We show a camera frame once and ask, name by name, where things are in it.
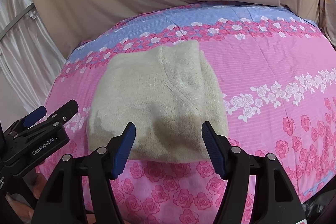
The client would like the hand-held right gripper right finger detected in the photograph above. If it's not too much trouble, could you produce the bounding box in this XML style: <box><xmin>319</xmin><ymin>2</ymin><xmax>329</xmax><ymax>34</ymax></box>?
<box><xmin>202</xmin><ymin>121</ymin><xmax>309</xmax><ymax>224</ymax></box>

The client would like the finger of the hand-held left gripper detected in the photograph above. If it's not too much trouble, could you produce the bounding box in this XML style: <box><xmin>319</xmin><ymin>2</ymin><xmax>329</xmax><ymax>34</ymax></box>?
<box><xmin>9</xmin><ymin>106</ymin><xmax>48</xmax><ymax>136</ymax></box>
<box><xmin>43</xmin><ymin>100</ymin><xmax>79</xmax><ymax>124</ymax></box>

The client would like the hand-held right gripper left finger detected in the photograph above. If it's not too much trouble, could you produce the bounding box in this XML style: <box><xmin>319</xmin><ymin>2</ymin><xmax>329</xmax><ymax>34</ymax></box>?
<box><xmin>31</xmin><ymin>122</ymin><xmax>136</xmax><ymax>224</ymax></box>

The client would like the beige sweater with black hearts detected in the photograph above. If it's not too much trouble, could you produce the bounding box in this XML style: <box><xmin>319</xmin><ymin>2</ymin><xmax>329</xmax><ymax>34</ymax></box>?
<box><xmin>86</xmin><ymin>40</ymin><xmax>229</xmax><ymax>164</ymax></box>

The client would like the person's left hand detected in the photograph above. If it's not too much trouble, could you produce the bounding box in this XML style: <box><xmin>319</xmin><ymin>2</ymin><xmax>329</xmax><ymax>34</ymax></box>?
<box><xmin>5</xmin><ymin>173</ymin><xmax>53</xmax><ymax>224</ymax></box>

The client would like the white curtain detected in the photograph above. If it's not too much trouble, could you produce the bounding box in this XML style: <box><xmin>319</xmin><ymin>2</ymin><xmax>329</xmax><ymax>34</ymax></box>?
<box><xmin>0</xmin><ymin>0</ymin><xmax>66</xmax><ymax>119</ymax></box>

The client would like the pink floral bed sheet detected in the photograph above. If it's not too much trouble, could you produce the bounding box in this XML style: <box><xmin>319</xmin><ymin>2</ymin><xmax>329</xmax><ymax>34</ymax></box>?
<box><xmin>35</xmin><ymin>2</ymin><xmax>336</xmax><ymax>224</ymax></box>

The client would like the metal window rail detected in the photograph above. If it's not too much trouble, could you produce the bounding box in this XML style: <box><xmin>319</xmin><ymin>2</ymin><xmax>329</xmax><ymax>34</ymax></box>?
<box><xmin>0</xmin><ymin>4</ymin><xmax>36</xmax><ymax>39</ymax></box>

